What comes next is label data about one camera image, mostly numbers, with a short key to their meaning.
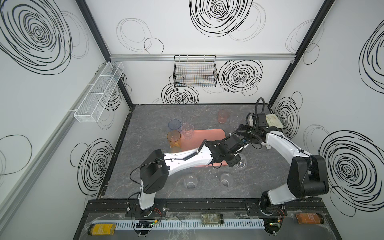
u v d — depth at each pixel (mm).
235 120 1082
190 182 820
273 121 1090
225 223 704
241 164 800
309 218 679
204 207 755
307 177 439
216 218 679
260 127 696
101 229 654
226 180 817
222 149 588
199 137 1049
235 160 679
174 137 962
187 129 1018
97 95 710
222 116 1103
